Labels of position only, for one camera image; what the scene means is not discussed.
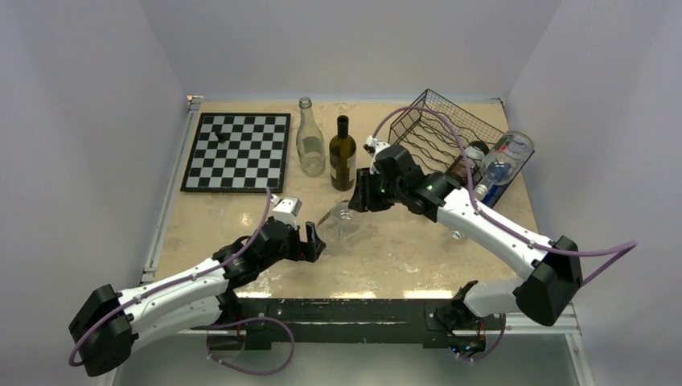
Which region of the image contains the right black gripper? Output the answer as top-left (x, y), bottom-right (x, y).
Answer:
top-left (348, 167), bottom-right (405, 213)

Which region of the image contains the round clear bottle silver cap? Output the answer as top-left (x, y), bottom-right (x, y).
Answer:
top-left (316, 199), bottom-right (368, 256)

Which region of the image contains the tall clear glass bottle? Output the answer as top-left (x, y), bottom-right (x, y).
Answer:
top-left (296, 96), bottom-right (326, 177)

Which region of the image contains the dark green labelled wine bottle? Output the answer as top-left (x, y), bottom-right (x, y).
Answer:
top-left (446, 141), bottom-right (490, 187)

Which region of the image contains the blue square glass bottle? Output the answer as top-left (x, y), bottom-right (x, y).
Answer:
top-left (472, 161), bottom-right (515, 207)

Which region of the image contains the small clear bottle silver cap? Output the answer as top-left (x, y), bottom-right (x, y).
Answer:
top-left (483, 130), bottom-right (535, 186)

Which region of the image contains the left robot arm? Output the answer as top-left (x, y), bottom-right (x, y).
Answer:
top-left (68, 217), bottom-right (327, 377)

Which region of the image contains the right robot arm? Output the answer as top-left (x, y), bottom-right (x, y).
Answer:
top-left (349, 138), bottom-right (583, 327)

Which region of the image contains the black white chessboard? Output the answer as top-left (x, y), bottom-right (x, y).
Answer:
top-left (180, 113), bottom-right (291, 193)

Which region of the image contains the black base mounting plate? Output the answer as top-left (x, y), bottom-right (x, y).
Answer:
top-left (216, 298), bottom-right (503, 352)

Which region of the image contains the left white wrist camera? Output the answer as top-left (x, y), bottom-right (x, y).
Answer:
top-left (270, 195), bottom-right (302, 229)

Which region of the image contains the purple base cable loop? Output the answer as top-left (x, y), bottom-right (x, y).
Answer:
top-left (206, 317), bottom-right (296, 376)

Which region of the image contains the black wire wine rack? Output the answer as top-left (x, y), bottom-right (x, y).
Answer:
top-left (388, 89), bottom-right (527, 207)

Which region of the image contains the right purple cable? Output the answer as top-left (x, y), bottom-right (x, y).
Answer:
top-left (371, 106), bottom-right (639, 289)

